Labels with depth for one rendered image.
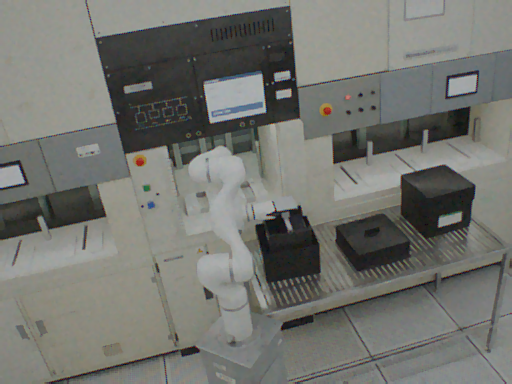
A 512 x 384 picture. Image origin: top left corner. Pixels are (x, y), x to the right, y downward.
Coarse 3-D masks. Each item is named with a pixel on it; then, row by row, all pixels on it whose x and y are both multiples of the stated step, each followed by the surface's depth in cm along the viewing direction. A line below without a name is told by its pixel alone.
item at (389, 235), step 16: (352, 224) 258; (368, 224) 256; (384, 224) 255; (336, 240) 262; (352, 240) 246; (368, 240) 244; (384, 240) 243; (400, 240) 241; (352, 256) 244; (368, 256) 237; (384, 256) 240; (400, 256) 243
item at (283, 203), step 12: (276, 204) 235; (288, 204) 234; (288, 216) 238; (264, 228) 248; (276, 228) 254; (288, 228) 230; (276, 240) 233; (288, 240) 234; (300, 240) 235; (276, 252) 236
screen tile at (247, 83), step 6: (252, 78) 234; (258, 78) 235; (240, 84) 234; (246, 84) 234; (252, 84) 235; (258, 84) 236; (258, 90) 237; (240, 96) 236; (246, 96) 237; (252, 96) 238; (258, 96) 239; (240, 102) 238
